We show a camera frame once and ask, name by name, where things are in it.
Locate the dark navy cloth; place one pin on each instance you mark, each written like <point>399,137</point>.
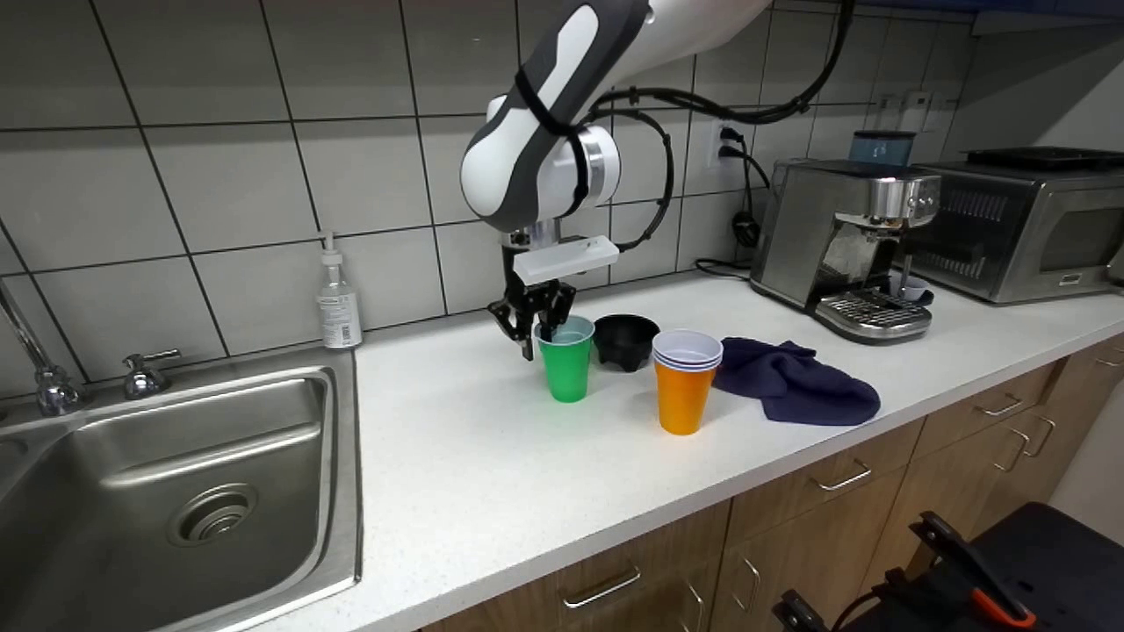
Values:
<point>802,385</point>

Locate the stainless toaster oven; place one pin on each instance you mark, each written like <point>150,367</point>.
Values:
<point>1029,233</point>

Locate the stainless espresso machine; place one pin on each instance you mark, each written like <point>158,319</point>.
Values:
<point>821,248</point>

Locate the chrome faucet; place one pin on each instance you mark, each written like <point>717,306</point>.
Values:
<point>49,381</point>

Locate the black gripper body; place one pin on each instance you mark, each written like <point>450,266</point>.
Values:
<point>537,293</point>

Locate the magenta plastic cup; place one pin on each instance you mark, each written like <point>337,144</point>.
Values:
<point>686,346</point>

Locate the orange plastic cup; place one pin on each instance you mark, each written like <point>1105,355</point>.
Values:
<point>684,404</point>

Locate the small black bowl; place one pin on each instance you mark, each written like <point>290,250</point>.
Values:
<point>626,343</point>

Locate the wooden cabinet front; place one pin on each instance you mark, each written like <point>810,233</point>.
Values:
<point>810,527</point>
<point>632,574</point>
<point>972,470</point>
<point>1083,408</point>

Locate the clear soap pump bottle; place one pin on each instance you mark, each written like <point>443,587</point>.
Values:
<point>337,306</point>

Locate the green plastic cup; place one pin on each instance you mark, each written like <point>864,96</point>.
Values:
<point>570,373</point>

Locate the stainless steel sink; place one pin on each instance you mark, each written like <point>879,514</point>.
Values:
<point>141,494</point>

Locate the black cart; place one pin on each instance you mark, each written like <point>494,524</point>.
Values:
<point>1056,574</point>

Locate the sink drain strainer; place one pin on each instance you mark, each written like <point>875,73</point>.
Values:
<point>214,514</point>

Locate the black orange clamp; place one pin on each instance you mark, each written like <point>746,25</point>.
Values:
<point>952,555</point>

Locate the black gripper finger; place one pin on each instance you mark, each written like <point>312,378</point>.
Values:
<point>559,314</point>
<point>515,322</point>

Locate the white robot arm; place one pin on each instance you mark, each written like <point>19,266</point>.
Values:
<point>529,153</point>

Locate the blue water tank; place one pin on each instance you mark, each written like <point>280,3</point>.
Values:
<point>879,144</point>

